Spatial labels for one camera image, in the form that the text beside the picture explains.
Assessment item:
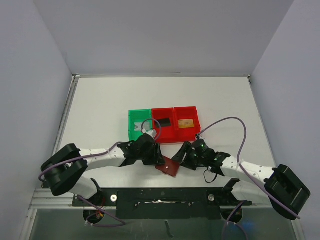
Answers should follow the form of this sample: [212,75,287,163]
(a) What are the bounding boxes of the red leather card holder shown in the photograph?
[155,156,180,177]

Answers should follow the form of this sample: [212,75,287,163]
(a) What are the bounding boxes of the red bin with gold card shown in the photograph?
[174,106,201,142]

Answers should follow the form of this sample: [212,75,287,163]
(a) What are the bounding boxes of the red bin with black card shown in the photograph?
[151,107,176,144]

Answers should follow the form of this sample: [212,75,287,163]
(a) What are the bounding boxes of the green plastic bin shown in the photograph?
[128,108,152,141]

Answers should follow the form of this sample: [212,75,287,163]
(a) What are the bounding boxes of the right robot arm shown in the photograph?
[172,139,311,220]

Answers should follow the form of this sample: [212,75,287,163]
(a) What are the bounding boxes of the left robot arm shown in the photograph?
[38,133,165,206]

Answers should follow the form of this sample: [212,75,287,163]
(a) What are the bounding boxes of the silver credit card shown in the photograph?
[133,121,153,132]

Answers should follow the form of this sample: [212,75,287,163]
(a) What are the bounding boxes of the gold credit card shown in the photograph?
[178,118,195,129]

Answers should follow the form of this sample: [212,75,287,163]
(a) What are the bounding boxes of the black credit card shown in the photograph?
[156,118,172,128]

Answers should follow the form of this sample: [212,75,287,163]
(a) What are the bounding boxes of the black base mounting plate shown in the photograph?
[72,187,252,221]

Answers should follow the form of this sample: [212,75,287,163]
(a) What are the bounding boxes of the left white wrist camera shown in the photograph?
[141,129,157,139]

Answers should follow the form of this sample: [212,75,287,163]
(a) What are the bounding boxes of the aluminium front rail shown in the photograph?
[28,188,74,210]

